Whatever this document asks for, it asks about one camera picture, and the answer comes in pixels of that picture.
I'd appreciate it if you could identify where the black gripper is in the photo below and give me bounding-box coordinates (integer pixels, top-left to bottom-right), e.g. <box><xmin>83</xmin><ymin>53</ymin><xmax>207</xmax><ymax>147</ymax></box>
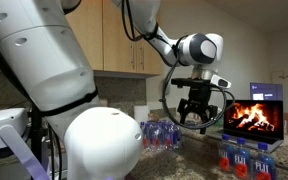
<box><xmin>177</xmin><ymin>84</ymin><xmax>218</xmax><ymax>135</ymax></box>

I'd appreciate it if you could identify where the plastic wrapped water bottle pack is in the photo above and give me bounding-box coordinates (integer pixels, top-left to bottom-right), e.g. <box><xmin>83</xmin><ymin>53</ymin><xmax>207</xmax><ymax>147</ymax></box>
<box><xmin>138</xmin><ymin>119</ymin><xmax>184</xmax><ymax>152</ymax></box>

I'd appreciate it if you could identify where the silver laptop showing fireplace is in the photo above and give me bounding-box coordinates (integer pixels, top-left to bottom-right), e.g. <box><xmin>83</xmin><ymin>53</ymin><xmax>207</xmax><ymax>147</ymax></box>
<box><xmin>207</xmin><ymin>99</ymin><xmax>285</xmax><ymax>154</ymax></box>

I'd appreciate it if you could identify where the Fiji water bottle blue cap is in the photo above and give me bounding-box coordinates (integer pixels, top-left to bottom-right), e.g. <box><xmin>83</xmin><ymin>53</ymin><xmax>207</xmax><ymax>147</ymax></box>
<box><xmin>218</xmin><ymin>134</ymin><xmax>236</xmax><ymax>174</ymax></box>
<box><xmin>251</xmin><ymin>142</ymin><xmax>278</xmax><ymax>180</ymax></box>
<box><xmin>233</xmin><ymin>137</ymin><xmax>252</xmax><ymax>180</ymax></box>

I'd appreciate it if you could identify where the wooden wall cabinet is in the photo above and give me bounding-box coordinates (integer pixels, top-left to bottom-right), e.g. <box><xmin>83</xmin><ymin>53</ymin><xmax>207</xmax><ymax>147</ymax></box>
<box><xmin>0</xmin><ymin>0</ymin><xmax>163</xmax><ymax>77</ymax></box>

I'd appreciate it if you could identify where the white paper towel roll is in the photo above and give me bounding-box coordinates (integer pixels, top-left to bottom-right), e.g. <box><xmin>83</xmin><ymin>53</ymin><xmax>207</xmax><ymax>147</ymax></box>
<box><xmin>133</xmin><ymin>105</ymin><xmax>151</xmax><ymax>126</ymax></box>

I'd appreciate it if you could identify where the purple screen monitor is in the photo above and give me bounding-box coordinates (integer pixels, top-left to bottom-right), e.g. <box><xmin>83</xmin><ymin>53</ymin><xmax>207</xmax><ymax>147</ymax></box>
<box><xmin>249</xmin><ymin>82</ymin><xmax>284</xmax><ymax>102</ymax></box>

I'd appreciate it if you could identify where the white VR headset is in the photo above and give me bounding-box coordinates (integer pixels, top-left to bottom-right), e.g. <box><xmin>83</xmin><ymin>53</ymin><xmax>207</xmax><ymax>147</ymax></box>
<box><xmin>0</xmin><ymin>107</ymin><xmax>50</xmax><ymax>180</ymax></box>

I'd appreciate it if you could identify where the black camera stand pole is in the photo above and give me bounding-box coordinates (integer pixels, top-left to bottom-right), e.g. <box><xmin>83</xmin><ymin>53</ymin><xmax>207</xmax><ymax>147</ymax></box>
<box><xmin>29</xmin><ymin>103</ymin><xmax>44</xmax><ymax>164</ymax></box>

